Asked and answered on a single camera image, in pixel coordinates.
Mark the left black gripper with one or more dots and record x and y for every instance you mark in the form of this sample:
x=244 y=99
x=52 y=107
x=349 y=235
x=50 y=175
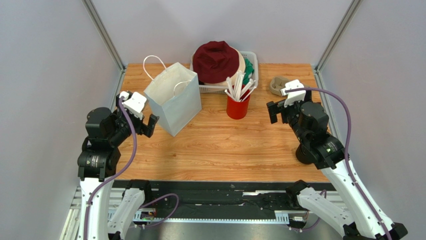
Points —
x=141 y=123

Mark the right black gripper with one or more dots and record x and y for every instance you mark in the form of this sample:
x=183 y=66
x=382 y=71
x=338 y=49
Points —
x=281 y=111

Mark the white paper bag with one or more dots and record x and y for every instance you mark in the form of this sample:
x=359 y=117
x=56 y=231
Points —
x=174 y=96

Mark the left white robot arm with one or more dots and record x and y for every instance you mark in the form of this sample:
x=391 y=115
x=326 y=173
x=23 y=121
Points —
x=97 y=168

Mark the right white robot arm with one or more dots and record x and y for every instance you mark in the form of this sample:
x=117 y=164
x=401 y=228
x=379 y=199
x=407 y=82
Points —
x=362 y=218

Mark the bottom pulp cup carrier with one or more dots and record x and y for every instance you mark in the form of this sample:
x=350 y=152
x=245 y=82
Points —
x=276 y=84

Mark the red cup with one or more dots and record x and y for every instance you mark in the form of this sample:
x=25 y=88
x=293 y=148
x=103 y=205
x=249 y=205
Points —
x=237 y=110

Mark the green cloth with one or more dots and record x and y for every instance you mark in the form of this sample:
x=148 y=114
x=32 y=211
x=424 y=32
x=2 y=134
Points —
x=248 y=72

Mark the beige hat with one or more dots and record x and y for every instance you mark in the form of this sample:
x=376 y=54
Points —
x=241 y=69

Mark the maroon bucket hat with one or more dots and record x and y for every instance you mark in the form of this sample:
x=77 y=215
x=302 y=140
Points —
x=215 y=61

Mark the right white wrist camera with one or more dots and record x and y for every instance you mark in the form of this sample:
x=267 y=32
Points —
x=294 y=96

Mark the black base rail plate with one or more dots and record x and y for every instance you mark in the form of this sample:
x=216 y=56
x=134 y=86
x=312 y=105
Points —
x=221 y=200

